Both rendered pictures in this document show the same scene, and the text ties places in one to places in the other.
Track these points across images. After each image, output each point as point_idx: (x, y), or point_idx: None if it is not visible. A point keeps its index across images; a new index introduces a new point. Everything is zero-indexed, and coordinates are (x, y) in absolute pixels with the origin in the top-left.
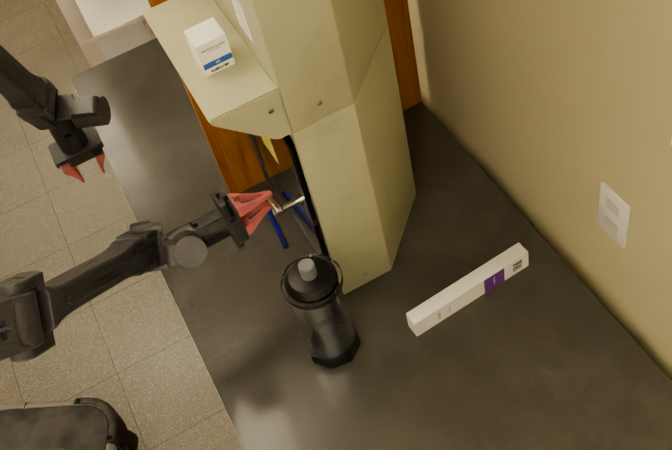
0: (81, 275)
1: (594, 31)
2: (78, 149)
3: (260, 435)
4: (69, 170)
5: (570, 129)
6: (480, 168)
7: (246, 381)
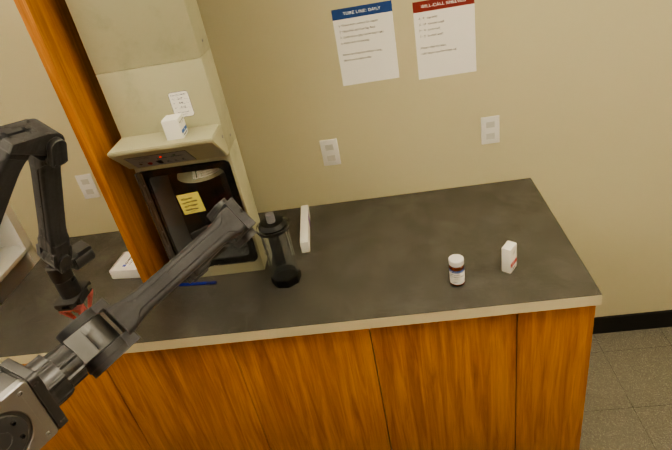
0: None
1: (292, 71)
2: (80, 289)
3: (309, 316)
4: (81, 306)
5: (294, 133)
6: None
7: (274, 316)
